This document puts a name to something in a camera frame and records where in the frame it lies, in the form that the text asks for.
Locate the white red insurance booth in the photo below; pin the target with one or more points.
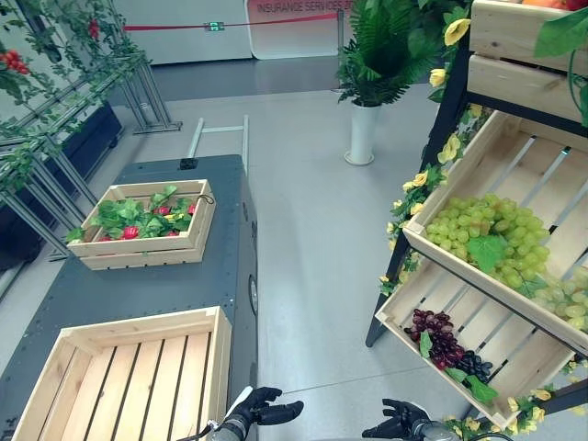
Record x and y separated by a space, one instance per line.
294 32

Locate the red tomato cluster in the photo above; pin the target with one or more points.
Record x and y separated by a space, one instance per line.
14 62
93 28

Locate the white metal ladder rack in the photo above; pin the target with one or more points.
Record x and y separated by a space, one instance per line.
245 138

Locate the wooden shelf crate with purple grapes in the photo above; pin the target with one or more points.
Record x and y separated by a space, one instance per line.
500 367

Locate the aluminium trellis with green vines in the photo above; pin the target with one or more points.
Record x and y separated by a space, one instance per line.
59 82

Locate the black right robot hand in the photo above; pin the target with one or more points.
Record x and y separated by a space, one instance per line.
404 420

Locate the small black box device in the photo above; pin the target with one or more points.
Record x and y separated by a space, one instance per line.
188 163

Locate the large empty wooden crate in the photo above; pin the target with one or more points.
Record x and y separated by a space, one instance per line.
138 381

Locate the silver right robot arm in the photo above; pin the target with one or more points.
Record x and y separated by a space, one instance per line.
436 433

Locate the orange fruit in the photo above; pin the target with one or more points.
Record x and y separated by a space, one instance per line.
544 3

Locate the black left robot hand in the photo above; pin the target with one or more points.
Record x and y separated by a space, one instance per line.
257 409

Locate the purple grape bunch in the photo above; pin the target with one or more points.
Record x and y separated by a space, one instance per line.
436 337

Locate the black low cabinet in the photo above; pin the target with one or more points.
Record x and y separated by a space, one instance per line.
87 138

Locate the black metal shelf frame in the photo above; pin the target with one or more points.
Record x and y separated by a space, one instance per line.
441 119

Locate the green fern plant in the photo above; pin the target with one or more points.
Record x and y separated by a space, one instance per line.
386 46

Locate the wooden shelf crate with green grapes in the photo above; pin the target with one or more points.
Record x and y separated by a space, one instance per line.
519 156

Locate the wooden shelf crate with oranges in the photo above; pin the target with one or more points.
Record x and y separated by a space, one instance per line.
510 50

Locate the large green grape bunch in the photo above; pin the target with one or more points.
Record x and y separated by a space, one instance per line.
519 229

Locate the green leafy vine bundle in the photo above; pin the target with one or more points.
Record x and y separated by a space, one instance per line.
119 216

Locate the yellow flower garland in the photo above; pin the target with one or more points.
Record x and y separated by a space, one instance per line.
425 184

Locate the large green vine leaf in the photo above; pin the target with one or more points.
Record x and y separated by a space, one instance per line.
562 32

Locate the green exit floor sign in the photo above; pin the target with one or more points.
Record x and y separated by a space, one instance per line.
212 26

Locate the grey stanchion post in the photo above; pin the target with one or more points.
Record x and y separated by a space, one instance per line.
341 27

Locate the dark grey metal cabinet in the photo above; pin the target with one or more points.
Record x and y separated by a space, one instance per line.
151 289

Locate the black grape bunch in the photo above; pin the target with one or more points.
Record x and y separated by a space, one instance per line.
473 364

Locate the small wooden crate with leaves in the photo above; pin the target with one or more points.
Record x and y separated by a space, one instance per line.
138 257

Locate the small green grape bunch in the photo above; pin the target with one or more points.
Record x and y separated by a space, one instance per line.
567 298

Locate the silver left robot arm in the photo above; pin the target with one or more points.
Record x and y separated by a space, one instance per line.
229 432

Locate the tall white plant vase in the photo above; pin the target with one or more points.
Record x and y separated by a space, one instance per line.
365 133

